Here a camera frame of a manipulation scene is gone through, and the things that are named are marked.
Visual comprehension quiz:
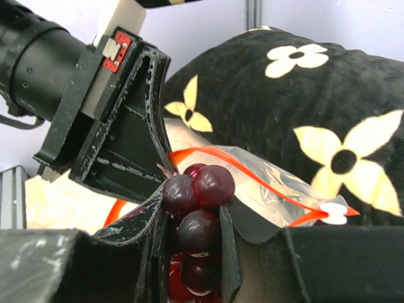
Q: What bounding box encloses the clear zip top bag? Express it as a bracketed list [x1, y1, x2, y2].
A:
[104, 118, 360, 229]

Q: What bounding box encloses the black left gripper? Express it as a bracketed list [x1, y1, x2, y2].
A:
[1, 1, 139, 183]

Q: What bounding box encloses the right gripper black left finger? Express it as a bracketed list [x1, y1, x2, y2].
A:
[1, 189, 169, 302]

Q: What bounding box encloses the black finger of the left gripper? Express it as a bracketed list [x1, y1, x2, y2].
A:
[69, 42, 173, 202]

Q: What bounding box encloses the dark red grape bunch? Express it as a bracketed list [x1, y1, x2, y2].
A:
[162, 163, 235, 302]

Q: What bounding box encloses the aluminium frame rail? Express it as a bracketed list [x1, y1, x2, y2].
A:
[0, 165, 28, 230]

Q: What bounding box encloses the black floral pillow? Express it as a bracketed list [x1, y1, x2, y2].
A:
[161, 27, 403, 225]

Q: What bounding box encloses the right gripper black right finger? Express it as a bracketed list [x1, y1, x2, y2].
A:
[220, 199, 403, 302]

